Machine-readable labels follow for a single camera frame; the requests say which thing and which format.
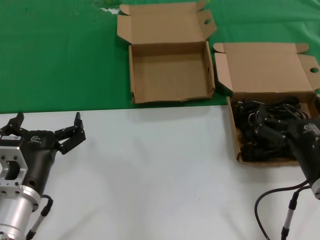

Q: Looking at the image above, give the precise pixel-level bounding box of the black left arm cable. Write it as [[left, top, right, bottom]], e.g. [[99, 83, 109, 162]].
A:
[[24, 194, 55, 240]]

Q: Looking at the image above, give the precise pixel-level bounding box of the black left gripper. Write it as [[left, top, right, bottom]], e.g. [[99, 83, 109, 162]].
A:
[[0, 111, 87, 199]]

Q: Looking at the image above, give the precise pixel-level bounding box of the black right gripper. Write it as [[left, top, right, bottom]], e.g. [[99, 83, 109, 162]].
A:
[[258, 108, 320, 186]]

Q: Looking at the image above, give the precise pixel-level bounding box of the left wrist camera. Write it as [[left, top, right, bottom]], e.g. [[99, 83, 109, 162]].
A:
[[0, 134, 22, 148]]

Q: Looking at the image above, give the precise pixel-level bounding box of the black power cable bundle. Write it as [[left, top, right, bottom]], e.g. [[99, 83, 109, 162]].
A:
[[239, 143, 298, 162], [237, 117, 288, 146], [234, 96, 310, 120]]

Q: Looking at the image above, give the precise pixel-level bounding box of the open cardboard box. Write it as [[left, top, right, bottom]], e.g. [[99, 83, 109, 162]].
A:
[[116, 0, 218, 105], [212, 42, 320, 165]]

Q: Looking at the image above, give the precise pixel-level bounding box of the green table cloth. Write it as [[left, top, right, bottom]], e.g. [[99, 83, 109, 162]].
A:
[[0, 0, 320, 115]]

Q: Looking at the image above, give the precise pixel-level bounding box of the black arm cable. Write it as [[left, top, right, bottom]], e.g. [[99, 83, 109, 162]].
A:
[[254, 178, 313, 240], [24, 194, 55, 240]]

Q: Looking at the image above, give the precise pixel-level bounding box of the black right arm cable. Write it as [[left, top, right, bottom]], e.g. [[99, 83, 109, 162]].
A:
[[254, 178, 313, 240]]

